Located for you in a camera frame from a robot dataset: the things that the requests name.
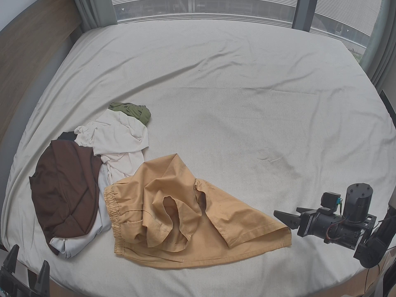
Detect pale grey garment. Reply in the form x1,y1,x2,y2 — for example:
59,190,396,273
49,163,116,260

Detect green garment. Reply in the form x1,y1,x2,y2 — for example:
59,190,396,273
108,101,152,126

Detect tan shorts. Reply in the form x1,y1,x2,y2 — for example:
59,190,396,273
103,153,293,269

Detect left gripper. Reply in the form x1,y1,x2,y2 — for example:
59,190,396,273
0,244,51,297

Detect white garment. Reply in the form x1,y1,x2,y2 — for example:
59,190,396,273
74,108,150,182

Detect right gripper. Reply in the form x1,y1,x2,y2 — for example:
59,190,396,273
273,207,361,244

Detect brown garment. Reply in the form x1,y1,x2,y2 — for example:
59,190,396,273
29,139,105,256

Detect grey-green curtain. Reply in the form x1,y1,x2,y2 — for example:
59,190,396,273
67,0,120,33
358,0,396,94

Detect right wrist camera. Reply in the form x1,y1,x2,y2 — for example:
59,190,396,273
318,192,343,217

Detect bed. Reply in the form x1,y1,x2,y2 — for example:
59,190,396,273
0,0,396,297

